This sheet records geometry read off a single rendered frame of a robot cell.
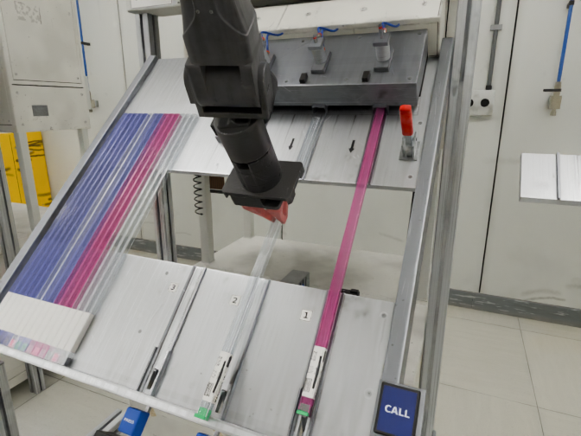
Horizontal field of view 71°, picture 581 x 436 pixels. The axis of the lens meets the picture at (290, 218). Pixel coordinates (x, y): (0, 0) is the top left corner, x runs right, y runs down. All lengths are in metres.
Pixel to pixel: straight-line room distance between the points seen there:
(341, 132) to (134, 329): 0.46
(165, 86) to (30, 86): 0.89
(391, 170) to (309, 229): 1.94
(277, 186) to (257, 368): 0.24
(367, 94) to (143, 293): 0.49
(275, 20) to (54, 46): 1.19
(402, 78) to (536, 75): 1.65
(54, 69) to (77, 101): 0.14
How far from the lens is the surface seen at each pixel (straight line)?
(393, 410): 0.47
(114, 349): 0.68
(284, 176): 0.55
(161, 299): 0.66
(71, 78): 1.94
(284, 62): 0.80
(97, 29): 3.41
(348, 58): 0.77
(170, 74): 1.04
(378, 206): 2.41
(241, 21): 0.40
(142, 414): 0.61
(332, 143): 0.71
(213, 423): 0.55
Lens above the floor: 1.09
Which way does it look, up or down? 15 degrees down
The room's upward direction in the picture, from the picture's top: straight up
